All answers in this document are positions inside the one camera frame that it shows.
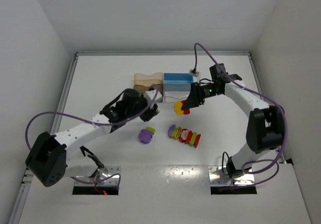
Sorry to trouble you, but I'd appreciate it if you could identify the red lego piece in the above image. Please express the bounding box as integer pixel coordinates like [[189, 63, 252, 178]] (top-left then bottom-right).
[[182, 100, 190, 115]]

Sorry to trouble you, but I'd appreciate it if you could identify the green lego brick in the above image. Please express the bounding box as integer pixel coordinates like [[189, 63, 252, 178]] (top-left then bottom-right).
[[145, 127, 155, 135]]

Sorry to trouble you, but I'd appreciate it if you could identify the yellow lego piece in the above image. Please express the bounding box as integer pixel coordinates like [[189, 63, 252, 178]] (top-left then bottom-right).
[[174, 101, 184, 116]]

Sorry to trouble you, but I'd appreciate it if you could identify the purple lego piece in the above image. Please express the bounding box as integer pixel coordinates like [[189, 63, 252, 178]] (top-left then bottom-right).
[[138, 129, 153, 144]]

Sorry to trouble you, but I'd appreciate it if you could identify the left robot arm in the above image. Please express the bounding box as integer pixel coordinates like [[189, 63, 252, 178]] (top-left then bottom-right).
[[25, 88, 163, 187]]

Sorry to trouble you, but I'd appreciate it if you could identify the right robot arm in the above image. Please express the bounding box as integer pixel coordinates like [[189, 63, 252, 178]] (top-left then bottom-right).
[[174, 64, 286, 178]]

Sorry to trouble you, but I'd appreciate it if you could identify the grey translucent container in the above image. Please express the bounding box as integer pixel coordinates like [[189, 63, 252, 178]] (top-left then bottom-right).
[[133, 84, 164, 95]]

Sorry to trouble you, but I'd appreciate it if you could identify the clear container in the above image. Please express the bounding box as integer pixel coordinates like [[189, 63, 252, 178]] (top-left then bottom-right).
[[163, 91, 190, 103]]

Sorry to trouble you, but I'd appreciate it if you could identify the orange translucent container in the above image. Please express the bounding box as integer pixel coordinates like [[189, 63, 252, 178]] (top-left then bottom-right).
[[134, 72, 164, 86]]

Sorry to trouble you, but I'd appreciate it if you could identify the blue container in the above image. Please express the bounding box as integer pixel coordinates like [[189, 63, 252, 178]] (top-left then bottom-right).
[[163, 73, 193, 91]]

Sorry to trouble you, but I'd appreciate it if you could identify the multicolour lego stack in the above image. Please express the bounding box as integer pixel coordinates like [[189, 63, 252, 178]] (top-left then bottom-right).
[[168, 125, 201, 148]]

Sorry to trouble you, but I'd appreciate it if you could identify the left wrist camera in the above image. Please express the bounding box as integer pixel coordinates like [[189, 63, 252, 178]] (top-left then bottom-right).
[[143, 89, 163, 106]]

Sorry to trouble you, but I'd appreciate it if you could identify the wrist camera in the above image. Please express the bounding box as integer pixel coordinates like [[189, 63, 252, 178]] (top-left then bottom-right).
[[189, 68, 200, 78], [143, 89, 163, 106]]

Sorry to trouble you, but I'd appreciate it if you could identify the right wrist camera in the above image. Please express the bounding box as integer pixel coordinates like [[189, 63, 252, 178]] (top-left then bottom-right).
[[189, 68, 200, 78]]

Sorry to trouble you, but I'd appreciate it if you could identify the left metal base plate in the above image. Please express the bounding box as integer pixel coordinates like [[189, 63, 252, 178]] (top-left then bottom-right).
[[72, 166, 121, 187]]

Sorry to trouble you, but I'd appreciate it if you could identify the metal base plate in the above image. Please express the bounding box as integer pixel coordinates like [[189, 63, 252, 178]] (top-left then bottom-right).
[[208, 165, 256, 186], [72, 166, 121, 187]]

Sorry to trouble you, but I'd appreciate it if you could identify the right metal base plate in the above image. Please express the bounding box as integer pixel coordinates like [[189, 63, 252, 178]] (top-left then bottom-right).
[[208, 165, 256, 186]]

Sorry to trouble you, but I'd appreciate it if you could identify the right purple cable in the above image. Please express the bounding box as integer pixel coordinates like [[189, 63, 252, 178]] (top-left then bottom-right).
[[194, 43, 286, 186]]

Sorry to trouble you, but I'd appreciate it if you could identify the purple cable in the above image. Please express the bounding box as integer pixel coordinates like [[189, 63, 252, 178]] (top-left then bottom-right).
[[26, 89, 159, 184], [194, 43, 286, 186]]

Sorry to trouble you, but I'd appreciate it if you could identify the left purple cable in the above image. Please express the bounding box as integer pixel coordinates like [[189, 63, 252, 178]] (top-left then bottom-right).
[[26, 89, 159, 184]]

